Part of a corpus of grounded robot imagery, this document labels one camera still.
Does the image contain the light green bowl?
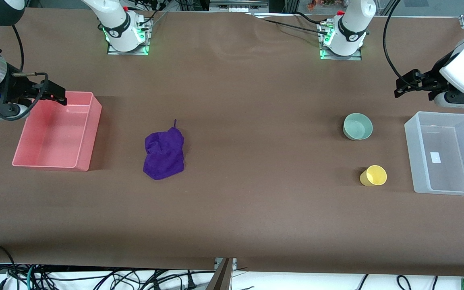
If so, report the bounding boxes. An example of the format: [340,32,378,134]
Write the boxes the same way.
[343,113,373,141]

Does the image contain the yellow cup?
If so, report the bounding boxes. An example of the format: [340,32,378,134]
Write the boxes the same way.
[360,165,387,187]

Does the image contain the purple cloth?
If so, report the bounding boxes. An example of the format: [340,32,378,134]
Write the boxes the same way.
[143,119,185,180]

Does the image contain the pink plastic bin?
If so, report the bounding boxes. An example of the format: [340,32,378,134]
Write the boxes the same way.
[12,91,103,172]

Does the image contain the clear plastic bin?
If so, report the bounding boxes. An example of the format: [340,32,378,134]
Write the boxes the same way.
[404,111,464,197]

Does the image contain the white power strip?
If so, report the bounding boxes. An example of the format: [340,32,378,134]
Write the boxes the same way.
[209,0,269,13]

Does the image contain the brown table leg board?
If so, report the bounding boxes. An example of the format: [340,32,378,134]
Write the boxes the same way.
[205,258,233,290]

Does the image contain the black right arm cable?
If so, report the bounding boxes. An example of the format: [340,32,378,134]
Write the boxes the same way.
[0,23,50,121]

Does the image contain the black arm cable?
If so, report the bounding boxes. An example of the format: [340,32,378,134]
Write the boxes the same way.
[0,23,50,121]
[383,0,418,82]

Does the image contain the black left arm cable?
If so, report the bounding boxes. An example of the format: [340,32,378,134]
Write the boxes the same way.
[383,0,418,82]

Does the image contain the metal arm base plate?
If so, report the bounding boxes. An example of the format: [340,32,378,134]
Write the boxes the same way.
[319,21,363,61]
[107,17,151,56]

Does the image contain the black base cable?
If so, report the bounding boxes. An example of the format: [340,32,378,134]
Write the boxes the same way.
[256,11,331,37]

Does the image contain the metal table bracket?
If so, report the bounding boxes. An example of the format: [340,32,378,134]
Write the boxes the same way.
[215,258,238,271]

